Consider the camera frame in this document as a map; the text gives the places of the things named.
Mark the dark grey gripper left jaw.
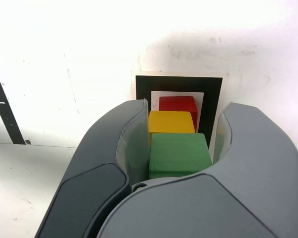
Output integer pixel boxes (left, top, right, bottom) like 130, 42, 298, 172
36, 98, 155, 238

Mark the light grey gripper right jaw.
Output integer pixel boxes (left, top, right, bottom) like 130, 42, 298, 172
96, 102, 298, 238

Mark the green cube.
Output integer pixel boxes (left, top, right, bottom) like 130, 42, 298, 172
148, 132, 213, 180

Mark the yellow cube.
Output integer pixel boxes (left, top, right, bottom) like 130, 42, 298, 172
148, 110, 197, 136

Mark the red cube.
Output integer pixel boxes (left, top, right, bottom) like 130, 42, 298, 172
158, 96, 199, 132

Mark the black tape square outline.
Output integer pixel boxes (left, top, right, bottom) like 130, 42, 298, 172
135, 75, 224, 152

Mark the black tape strip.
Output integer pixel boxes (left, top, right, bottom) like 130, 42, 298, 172
0, 58, 26, 145

